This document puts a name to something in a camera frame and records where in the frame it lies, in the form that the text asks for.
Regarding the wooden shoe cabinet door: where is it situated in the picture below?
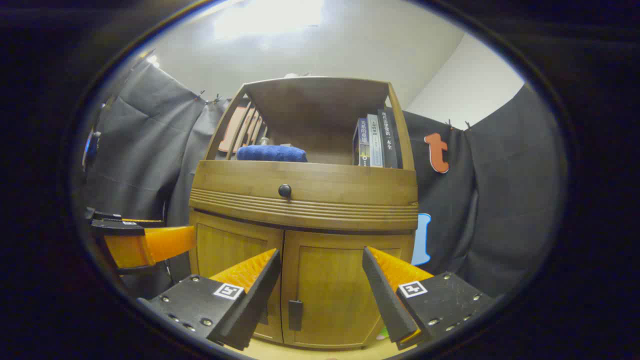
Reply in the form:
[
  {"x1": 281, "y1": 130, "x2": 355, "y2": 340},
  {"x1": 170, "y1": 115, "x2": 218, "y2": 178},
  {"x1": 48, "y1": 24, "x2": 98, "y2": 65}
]
[
  {"x1": 189, "y1": 210, "x2": 285, "y2": 345},
  {"x1": 281, "y1": 230, "x2": 416, "y2": 350}
]

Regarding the folded blue towel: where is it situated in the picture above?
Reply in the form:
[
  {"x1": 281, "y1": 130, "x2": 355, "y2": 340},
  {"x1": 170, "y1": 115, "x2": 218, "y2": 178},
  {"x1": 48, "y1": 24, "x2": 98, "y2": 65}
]
[{"x1": 236, "y1": 144, "x2": 308, "y2": 163}]

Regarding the wooden double-door shoe cabinet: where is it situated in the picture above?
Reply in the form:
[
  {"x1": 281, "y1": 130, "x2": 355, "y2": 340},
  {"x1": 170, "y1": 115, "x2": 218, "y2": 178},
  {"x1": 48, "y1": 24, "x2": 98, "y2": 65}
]
[{"x1": 188, "y1": 76, "x2": 420, "y2": 350}]

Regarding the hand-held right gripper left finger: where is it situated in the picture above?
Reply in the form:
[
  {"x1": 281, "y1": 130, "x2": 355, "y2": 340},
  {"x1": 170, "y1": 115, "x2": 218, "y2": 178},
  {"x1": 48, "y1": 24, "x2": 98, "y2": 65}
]
[{"x1": 137, "y1": 248, "x2": 282, "y2": 352}]

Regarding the dark blue book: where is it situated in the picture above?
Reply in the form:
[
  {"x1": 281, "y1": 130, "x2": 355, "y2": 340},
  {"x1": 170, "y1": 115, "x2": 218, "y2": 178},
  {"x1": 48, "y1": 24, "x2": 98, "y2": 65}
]
[{"x1": 353, "y1": 117, "x2": 371, "y2": 167}]

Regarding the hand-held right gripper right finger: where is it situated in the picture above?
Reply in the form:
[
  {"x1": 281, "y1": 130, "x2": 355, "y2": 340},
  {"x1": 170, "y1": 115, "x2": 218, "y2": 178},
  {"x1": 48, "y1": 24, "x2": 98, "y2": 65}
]
[{"x1": 362, "y1": 246, "x2": 496, "y2": 351}]

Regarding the wooden cabinet drawer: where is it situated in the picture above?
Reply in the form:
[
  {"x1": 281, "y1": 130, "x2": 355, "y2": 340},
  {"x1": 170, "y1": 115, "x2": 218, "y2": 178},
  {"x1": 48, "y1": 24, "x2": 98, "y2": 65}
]
[{"x1": 189, "y1": 160, "x2": 420, "y2": 232}]

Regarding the black book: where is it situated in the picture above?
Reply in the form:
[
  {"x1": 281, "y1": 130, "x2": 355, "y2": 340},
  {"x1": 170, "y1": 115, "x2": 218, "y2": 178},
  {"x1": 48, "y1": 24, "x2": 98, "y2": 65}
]
[{"x1": 377, "y1": 109, "x2": 399, "y2": 169}]

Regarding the black door handle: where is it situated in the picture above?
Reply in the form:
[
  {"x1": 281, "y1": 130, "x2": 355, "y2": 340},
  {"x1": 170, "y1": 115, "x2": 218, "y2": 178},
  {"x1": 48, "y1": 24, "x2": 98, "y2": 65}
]
[{"x1": 288, "y1": 300, "x2": 304, "y2": 332}]

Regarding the black backdrop cloth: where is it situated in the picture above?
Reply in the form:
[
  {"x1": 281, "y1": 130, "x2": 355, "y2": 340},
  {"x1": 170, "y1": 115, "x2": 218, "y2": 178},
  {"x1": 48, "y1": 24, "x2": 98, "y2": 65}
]
[{"x1": 80, "y1": 57, "x2": 568, "y2": 301}]

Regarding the light grey book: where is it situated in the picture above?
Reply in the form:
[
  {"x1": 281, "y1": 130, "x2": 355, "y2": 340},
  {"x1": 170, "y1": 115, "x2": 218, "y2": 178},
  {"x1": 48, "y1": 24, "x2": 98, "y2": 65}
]
[{"x1": 366, "y1": 114, "x2": 385, "y2": 168}]

